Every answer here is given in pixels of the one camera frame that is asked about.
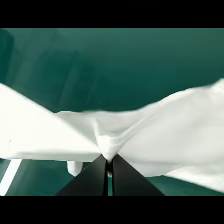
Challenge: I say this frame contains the white garment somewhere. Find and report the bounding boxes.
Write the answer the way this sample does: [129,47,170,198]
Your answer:
[0,78,224,194]

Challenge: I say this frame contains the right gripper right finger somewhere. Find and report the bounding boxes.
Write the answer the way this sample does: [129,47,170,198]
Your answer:
[111,153,165,197]

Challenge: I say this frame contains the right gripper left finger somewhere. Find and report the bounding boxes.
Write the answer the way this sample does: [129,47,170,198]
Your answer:
[55,154,109,197]

